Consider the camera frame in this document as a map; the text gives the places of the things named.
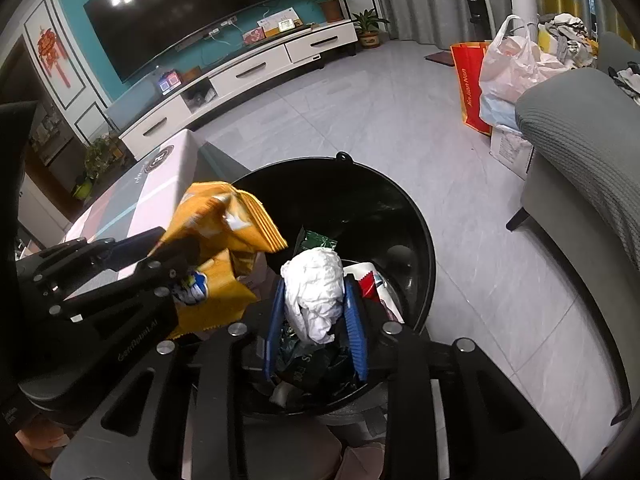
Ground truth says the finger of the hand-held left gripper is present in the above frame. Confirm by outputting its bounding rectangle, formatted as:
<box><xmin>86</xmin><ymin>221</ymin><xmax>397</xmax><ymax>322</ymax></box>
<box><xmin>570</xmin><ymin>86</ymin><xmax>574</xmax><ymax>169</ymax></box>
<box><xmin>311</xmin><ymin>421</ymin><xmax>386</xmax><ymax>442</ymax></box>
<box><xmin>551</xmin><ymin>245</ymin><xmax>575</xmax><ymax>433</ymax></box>
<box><xmin>60</xmin><ymin>237</ymin><xmax>202</xmax><ymax>319</ymax></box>
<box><xmin>105</xmin><ymin>226</ymin><xmax>167</xmax><ymax>272</ymax></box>

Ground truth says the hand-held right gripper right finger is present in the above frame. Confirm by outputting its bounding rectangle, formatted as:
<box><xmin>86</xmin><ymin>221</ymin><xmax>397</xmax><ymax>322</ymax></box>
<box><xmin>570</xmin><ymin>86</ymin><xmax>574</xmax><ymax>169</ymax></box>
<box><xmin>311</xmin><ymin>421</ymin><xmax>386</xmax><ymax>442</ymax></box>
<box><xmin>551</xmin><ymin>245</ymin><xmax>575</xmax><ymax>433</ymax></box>
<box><xmin>344</xmin><ymin>280</ymin><xmax>568</xmax><ymax>480</ymax></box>

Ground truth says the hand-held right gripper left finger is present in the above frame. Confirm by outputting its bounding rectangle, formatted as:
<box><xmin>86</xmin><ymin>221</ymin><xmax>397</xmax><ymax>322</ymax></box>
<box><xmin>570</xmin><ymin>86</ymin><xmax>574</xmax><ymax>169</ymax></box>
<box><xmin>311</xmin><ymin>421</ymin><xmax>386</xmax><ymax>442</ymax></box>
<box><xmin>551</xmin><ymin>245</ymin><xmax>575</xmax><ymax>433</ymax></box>
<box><xmin>50</xmin><ymin>277</ymin><xmax>288</xmax><ymax>480</ymax></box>

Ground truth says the dark green packet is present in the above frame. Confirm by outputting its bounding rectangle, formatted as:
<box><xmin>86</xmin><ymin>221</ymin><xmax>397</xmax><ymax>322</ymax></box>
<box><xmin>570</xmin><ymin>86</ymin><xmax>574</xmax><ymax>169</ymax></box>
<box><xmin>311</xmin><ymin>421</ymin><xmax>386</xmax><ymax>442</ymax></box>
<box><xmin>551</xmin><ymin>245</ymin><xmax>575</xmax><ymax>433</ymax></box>
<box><xmin>270</xmin><ymin>320</ymin><xmax>361</xmax><ymax>391</ymax></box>

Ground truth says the white tissue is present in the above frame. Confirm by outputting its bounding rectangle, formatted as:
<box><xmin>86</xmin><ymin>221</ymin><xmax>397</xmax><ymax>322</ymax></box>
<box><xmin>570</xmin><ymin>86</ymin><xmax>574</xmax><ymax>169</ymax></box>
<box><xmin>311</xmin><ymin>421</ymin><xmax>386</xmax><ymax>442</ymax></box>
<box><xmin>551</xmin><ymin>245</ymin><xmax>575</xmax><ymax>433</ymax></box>
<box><xmin>280</xmin><ymin>247</ymin><xmax>346</xmax><ymax>345</ymax></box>

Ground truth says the yellow snack packet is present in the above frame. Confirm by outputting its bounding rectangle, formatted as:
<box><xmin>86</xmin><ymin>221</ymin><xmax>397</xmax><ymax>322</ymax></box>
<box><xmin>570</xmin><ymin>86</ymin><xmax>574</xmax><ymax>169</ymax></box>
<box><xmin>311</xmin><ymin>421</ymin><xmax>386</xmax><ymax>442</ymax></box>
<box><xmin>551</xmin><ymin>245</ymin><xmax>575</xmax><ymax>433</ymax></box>
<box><xmin>150</xmin><ymin>181</ymin><xmax>288</xmax><ymax>341</ymax></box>

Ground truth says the black bucket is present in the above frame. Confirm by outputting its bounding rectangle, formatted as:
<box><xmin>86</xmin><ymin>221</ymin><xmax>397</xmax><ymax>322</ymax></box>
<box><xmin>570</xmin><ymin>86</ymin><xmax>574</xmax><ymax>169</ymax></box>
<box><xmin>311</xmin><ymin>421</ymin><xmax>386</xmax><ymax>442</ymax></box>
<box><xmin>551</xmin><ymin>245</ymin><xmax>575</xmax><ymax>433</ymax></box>
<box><xmin>227</xmin><ymin>152</ymin><xmax>437</xmax><ymax>416</ymax></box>

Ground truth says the green snack packet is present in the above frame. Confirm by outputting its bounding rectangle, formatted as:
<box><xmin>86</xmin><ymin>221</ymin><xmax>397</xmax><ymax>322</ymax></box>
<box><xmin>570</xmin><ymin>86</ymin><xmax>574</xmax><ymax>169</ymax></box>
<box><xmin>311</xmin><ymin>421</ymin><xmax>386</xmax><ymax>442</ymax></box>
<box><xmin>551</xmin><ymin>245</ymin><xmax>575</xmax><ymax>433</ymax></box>
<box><xmin>292</xmin><ymin>229</ymin><xmax>337</xmax><ymax>271</ymax></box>

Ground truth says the potted plant on dark stand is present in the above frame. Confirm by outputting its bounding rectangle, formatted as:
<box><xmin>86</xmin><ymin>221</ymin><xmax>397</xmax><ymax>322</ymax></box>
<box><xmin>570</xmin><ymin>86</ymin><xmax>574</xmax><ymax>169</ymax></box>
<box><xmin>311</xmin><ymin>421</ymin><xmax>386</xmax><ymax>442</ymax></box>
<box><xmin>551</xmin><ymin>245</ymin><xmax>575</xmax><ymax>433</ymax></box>
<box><xmin>80</xmin><ymin>132</ymin><xmax>128</xmax><ymax>181</ymax></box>

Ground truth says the translucent storage bin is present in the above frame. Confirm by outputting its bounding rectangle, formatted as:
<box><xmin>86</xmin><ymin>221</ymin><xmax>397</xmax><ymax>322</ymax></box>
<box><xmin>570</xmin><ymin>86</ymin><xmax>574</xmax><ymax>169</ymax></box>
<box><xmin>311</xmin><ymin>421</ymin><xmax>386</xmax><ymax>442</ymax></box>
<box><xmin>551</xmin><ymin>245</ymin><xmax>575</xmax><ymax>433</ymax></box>
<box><xmin>105</xmin><ymin>77</ymin><xmax>162</xmax><ymax>131</ymax></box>

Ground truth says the white television cabinet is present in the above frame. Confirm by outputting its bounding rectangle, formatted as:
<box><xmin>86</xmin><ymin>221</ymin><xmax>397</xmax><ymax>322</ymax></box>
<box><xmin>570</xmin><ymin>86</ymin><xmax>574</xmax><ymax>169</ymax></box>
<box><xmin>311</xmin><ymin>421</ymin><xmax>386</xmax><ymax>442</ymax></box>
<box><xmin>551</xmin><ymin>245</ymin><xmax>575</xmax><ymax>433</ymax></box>
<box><xmin>119</xmin><ymin>19</ymin><xmax>360</xmax><ymax>158</ymax></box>

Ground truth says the white cardboard box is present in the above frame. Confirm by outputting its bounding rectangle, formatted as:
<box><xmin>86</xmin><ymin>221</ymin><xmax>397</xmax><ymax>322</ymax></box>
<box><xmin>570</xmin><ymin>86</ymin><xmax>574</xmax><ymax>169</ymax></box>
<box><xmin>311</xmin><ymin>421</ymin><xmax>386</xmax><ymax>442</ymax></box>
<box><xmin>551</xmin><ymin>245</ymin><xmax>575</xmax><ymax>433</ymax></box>
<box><xmin>489</xmin><ymin>122</ymin><xmax>535</xmax><ymax>181</ymax></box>

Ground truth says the large black television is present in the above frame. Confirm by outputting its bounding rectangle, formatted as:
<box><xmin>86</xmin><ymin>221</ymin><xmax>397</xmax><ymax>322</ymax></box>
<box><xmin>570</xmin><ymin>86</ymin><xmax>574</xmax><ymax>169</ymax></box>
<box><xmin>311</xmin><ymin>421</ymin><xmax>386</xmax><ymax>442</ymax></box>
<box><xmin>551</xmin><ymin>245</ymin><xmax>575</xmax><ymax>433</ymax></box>
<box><xmin>82</xmin><ymin>0</ymin><xmax>307</xmax><ymax>83</ymax></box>

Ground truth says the red shopping bag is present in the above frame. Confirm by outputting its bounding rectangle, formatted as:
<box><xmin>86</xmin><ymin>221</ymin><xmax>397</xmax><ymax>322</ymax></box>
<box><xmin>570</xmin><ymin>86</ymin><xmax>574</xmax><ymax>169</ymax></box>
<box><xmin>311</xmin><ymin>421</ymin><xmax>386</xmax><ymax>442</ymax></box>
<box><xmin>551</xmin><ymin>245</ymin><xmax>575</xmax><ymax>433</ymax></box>
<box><xmin>450</xmin><ymin>40</ymin><xmax>493</xmax><ymax>138</ymax></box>

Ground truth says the white desk calendar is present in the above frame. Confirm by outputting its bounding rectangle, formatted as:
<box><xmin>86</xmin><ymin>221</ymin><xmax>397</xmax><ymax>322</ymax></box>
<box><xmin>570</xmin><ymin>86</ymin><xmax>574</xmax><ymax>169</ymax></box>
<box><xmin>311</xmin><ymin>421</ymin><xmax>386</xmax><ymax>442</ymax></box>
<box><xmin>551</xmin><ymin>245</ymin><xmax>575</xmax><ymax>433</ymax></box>
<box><xmin>256</xmin><ymin>8</ymin><xmax>303</xmax><ymax>36</ymax></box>

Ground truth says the grey sofa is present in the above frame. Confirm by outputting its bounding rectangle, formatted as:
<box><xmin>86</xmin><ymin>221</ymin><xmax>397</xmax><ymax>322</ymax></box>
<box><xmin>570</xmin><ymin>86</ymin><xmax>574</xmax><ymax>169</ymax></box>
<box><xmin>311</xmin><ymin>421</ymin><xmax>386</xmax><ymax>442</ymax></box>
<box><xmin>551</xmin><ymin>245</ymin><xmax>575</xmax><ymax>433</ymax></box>
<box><xmin>505</xmin><ymin>32</ymin><xmax>640</xmax><ymax>426</ymax></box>

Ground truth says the small potted plant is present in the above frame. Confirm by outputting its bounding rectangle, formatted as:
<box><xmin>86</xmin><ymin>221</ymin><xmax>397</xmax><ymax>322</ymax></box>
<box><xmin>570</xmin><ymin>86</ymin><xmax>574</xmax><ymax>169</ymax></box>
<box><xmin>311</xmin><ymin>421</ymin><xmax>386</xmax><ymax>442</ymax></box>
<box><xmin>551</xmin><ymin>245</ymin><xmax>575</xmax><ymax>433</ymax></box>
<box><xmin>351</xmin><ymin>8</ymin><xmax>391</xmax><ymax>48</ymax></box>

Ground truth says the white plastic bag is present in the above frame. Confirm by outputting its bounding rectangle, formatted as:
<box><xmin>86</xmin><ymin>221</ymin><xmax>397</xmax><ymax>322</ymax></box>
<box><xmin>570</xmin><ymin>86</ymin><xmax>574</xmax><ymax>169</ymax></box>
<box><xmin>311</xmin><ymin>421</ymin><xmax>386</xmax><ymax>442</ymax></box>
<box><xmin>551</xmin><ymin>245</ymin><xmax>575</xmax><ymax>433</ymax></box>
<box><xmin>479</xmin><ymin>14</ymin><xmax>576</xmax><ymax>128</ymax></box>

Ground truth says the tall potted plant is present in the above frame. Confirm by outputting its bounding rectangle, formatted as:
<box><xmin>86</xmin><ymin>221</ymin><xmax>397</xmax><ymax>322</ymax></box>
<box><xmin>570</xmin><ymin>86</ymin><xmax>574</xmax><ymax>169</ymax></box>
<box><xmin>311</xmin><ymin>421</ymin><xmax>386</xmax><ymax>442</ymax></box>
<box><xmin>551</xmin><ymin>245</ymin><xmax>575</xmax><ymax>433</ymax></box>
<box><xmin>306</xmin><ymin>0</ymin><xmax>346</xmax><ymax>23</ymax></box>

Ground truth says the pile of clothes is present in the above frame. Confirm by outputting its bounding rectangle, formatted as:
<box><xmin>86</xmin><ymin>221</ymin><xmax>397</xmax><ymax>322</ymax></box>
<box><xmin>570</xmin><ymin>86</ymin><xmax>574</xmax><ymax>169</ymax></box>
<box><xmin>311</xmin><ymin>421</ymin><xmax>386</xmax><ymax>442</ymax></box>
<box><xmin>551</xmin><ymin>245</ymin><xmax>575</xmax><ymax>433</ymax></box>
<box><xmin>537</xmin><ymin>12</ymin><xmax>601</xmax><ymax>68</ymax></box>

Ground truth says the white panel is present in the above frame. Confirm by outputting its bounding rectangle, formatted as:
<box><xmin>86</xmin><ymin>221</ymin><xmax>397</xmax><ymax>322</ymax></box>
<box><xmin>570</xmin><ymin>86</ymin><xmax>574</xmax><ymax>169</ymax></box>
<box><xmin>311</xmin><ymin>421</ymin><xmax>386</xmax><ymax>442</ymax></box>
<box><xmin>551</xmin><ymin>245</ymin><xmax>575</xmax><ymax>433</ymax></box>
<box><xmin>507</xmin><ymin>0</ymin><xmax>541</xmax><ymax>41</ymax></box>

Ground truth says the red knot wall ornament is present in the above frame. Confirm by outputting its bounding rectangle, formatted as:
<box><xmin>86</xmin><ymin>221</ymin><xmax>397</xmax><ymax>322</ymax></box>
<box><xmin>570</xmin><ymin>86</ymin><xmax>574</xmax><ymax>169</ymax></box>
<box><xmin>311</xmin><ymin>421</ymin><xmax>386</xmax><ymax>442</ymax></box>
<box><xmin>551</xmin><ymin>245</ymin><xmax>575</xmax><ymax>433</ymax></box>
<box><xmin>36</xmin><ymin>27</ymin><xmax>71</xmax><ymax>88</ymax></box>

